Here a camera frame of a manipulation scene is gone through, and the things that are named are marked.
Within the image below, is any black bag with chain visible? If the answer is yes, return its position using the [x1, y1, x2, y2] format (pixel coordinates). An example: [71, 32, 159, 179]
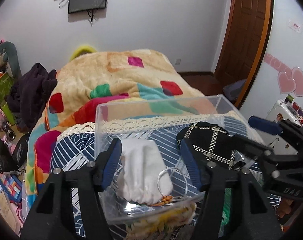
[177, 122, 246, 170]

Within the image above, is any floral fabric scrunchie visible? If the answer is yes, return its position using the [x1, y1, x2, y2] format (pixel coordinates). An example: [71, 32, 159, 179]
[126, 202, 197, 238]

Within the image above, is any green knitted cloth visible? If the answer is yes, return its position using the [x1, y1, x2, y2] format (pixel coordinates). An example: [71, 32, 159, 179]
[220, 192, 232, 226]

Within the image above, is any white small cabinet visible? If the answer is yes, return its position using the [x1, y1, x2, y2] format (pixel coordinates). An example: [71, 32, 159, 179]
[260, 100, 303, 155]

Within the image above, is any blue patterned tablecloth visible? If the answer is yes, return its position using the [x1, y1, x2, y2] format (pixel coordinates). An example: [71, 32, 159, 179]
[50, 110, 280, 240]

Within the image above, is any clear plastic storage box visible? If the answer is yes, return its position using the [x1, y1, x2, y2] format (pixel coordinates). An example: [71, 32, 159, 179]
[94, 94, 255, 226]

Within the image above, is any colourful fleece blanket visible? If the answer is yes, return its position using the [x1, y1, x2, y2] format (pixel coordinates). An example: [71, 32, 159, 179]
[25, 48, 217, 203]

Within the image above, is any dark purple clothing pile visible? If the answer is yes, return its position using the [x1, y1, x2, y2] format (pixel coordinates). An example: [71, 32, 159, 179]
[5, 63, 58, 132]

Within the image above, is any brown wooden door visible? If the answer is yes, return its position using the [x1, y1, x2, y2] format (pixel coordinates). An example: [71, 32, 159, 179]
[215, 0, 271, 107]

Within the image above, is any green storage box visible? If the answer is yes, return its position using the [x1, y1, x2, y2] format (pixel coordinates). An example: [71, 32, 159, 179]
[0, 73, 15, 125]

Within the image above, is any grey plush toy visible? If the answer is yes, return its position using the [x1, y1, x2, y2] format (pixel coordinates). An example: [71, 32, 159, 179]
[0, 41, 21, 80]

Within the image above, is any yellow plush ring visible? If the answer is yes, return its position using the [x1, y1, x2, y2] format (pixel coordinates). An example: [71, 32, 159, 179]
[69, 44, 98, 61]

